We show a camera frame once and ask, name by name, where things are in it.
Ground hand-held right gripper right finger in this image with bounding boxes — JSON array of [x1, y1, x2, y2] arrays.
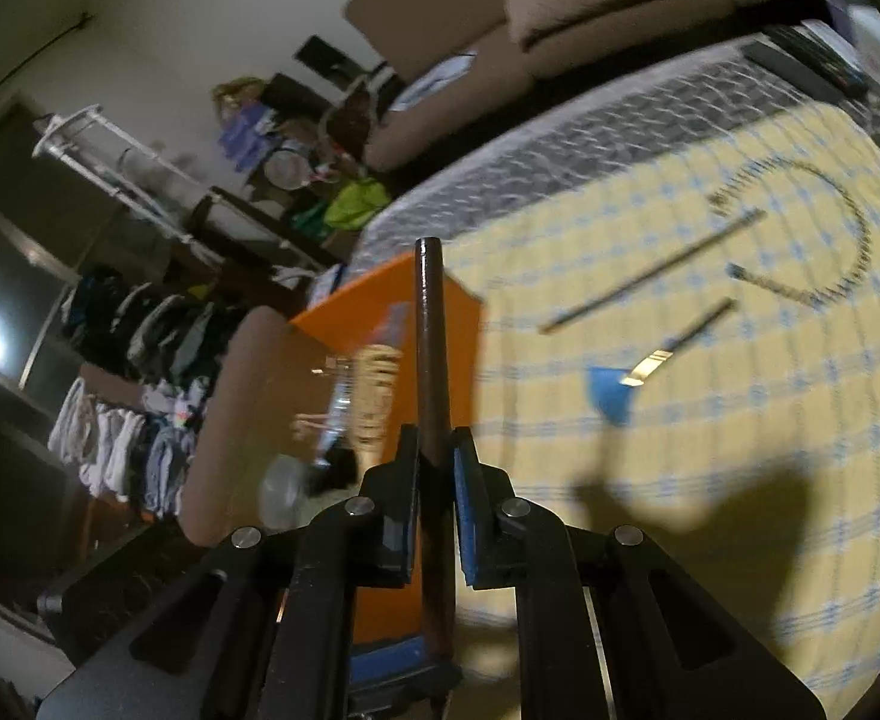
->
[[450, 426, 828, 720]]

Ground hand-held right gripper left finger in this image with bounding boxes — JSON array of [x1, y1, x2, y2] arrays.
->
[[35, 424, 422, 720]]

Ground orange cardboard box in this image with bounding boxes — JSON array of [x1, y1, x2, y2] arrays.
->
[[181, 253, 486, 650]]

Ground clear plastic bottle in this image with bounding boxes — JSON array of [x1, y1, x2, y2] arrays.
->
[[260, 304, 411, 527]]

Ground paint brush with blue tip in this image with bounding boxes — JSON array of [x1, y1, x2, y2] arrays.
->
[[588, 298, 738, 428]]

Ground pile of white clothes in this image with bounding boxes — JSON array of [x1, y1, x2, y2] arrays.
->
[[46, 375, 210, 520]]

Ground long brown stick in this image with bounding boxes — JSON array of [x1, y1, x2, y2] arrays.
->
[[539, 210, 769, 336]]

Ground pile of dark clothes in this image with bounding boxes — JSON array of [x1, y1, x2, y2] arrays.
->
[[61, 266, 262, 392]]

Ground bright green bag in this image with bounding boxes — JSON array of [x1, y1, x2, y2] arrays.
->
[[323, 178, 393, 230]]

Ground yellow plaid tablecloth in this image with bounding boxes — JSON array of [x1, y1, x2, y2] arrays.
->
[[350, 101, 880, 700]]

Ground grey mosaic patterned cloth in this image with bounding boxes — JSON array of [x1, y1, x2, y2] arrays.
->
[[350, 19, 880, 272]]

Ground round printed tin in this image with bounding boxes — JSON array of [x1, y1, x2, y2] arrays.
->
[[263, 148, 314, 191]]

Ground stack of blue boxes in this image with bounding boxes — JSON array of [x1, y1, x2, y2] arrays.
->
[[218, 101, 277, 167]]

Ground white clothes rack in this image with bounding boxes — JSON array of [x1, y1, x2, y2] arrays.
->
[[31, 103, 322, 272]]

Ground white papers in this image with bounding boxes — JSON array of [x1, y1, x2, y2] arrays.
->
[[398, 52, 480, 110]]

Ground brown sofa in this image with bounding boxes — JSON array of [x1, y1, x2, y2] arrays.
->
[[342, 0, 831, 175]]

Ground tan cushion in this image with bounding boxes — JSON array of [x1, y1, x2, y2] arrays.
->
[[503, 0, 742, 55]]

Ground black remote control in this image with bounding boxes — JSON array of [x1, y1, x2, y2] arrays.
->
[[765, 25, 870, 95], [740, 41, 846, 104]]

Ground black curtain rod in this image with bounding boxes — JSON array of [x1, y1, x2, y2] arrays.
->
[[0, 11, 94, 122]]

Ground metal spiral chain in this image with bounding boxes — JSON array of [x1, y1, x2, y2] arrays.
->
[[708, 157, 870, 308]]

